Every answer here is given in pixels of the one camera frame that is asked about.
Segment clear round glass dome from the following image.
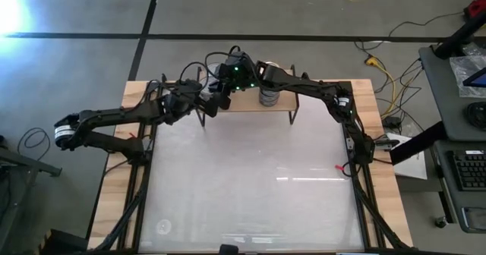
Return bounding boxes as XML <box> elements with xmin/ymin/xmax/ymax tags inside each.
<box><xmin>156</xmin><ymin>219</ymin><xmax>173</xmax><ymax>236</ymax></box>

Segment white paper sheet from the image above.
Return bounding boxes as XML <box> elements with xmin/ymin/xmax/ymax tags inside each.
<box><xmin>383</xmin><ymin>131</ymin><xmax>428</xmax><ymax>181</ymax></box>

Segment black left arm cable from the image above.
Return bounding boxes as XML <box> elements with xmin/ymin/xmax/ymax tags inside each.
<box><xmin>146</xmin><ymin>60</ymin><xmax>213</xmax><ymax>96</ymax></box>

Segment dark metal stand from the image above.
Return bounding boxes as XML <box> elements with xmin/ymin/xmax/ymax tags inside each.
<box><xmin>432</xmin><ymin>14</ymin><xmax>486</xmax><ymax>60</ymax></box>

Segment black power adapter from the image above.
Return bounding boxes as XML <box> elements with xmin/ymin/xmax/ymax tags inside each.
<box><xmin>381</xmin><ymin>116</ymin><xmax>402</xmax><ymax>129</ymax></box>

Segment yellow extension cord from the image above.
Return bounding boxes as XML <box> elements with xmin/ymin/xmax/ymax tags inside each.
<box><xmin>364</xmin><ymin>55</ymin><xmax>422</xmax><ymax>118</ymax></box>

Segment black metal table frame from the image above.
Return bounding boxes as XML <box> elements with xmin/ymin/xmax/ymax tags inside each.
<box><xmin>90</xmin><ymin>80</ymin><xmax>413</xmax><ymax>255</ymax></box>

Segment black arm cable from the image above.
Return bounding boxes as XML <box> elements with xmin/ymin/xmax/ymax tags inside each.
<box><xmin>146</xmin><ymin>60</ymin><xmax>213</xmax><ymax>96</ymax></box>
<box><xmin>204</xmin><ymin>45</ymin><xmax>244</xmax><ymax>80</ymax></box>

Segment black keyboard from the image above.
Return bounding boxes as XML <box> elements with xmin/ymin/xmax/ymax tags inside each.
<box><xmin>447</xmin><ymin>149</ymin><xmax>486</xmax><ymax>192</ymax></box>

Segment black flat bar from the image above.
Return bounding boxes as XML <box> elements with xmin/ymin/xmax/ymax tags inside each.
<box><xmin>389</xmin><ymin>120</ymin><xmax>449</xmax><ymax>167</ymax></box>

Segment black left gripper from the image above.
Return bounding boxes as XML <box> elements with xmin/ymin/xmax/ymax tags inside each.
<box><xmin>163</xmin><ymin>79</ymin><xmax>222</xmax><ymax>126</ymax></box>

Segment black round disc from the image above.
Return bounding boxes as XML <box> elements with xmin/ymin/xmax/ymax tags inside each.
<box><xmin>465</xmin><ymin>101</ymin><xmax>486</xmax><ymax>131</ymax></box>

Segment clear plastic bag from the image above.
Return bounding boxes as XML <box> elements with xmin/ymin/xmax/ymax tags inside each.
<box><xmin>449</xmin><ymin>53</ymin><xmax>486</xmax><ymax>99</ymax></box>

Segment long black floor cable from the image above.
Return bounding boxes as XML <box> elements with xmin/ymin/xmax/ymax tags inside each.
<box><xmin>387</xmin><ymin>11</ymin><xmax>466</xmax><ymax>39</ymax></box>

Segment black floor cable loop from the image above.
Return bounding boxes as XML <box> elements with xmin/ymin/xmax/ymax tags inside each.
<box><xmin>17</xmin><ymin>127</ymin><xmax>52</xmax><ymax>161</ymax></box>

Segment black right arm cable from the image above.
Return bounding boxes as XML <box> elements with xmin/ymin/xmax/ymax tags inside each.
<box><xmin>204</xmin><ymin>45</ymin><xmax>244</xmax><ymax>80</ymax></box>

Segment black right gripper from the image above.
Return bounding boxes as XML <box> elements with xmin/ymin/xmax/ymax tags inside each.
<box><xmin>207</xmin><ymin>51</ymin><xmax>260</xmax><ymax>111</ymax></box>

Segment wooden shelf black frame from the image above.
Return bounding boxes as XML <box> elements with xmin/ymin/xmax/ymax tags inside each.
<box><xmin>192</xmin><ymin>64</ymin><xmax>300</xmax><ymax>128</ymax></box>

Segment blue tablet screen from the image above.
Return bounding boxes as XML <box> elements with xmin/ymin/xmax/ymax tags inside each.
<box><xmin>462</xmin><ymin>67</ymin><xmax>486</xmax><ymax>89</ymax></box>

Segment grey metal rack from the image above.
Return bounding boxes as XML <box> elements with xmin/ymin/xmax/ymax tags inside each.
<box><xmin>0</xmin><ymin>135</ymin><xmax>64</xmax><ymax>255</ymax></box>

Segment black floor box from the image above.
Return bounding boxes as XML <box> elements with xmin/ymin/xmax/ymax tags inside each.
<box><xmin>39</xmin><ymin>228</ymin><xmax>89</xmax><ymax>255</ymax></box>

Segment grey tray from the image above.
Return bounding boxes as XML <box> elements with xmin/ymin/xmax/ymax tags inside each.
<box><xmin>461</xmin><ymin>205</ymin><xmax>486</xmax><ymax>233</ymax></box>

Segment grey desk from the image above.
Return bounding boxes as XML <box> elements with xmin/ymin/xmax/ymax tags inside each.
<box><xmin>418</xmin><ymin>38</ymin><xmax>486</xmax><ymax>234</ymax></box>

